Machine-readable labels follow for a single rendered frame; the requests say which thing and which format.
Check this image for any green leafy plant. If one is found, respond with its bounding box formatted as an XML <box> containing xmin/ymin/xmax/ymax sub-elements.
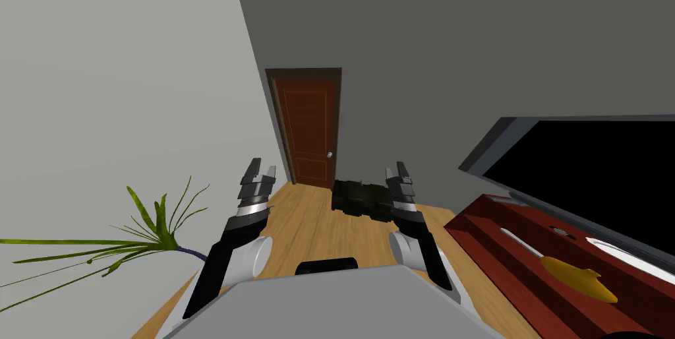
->
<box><xmin>0</xmin><ymin>175</ymin><xmax>212</xmax><ymax>313</ymax></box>

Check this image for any red-brown wooden cabinet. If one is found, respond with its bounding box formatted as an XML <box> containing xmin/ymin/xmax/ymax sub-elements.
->
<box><xmin>443</xmin><ymin>193</ymin><xmax>675</xmax><ymax>339</ymax></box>

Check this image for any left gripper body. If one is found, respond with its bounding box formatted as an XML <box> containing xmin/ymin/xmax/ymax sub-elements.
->
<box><xmin>239</xmin><ymin>176</ymin><xmax>276</xmax><ymax>209</ymax></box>

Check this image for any brown wooden door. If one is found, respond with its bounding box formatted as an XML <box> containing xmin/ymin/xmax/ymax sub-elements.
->
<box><xmin>272</xmin><ymin>78</ymin><xmax>339</xmax><ymax>189</ymax></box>

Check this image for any dark green box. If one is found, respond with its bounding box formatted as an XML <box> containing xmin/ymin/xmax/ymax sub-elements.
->
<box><xmin>330</xmin><ymin>179</ymin><xmax>396</xmax><ymax>224</ymax></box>

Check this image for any black flat television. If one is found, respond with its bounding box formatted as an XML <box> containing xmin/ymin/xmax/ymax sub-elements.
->
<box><xmin>457</xmin><ymin>115</ymin><xmax>675</xmax><ymax>276</ymax></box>

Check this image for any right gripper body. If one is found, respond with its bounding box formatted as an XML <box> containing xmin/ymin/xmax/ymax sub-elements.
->
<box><xmin>387</xmin><ymin>176</ymin><xmax>419</xmax><ymax>205</ymax></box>

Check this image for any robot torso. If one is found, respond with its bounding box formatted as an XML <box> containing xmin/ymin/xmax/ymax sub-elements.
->
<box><xmin>162</xmin><ymin>257</ymin><xmax>508</xmax><ymax>339</ymax></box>

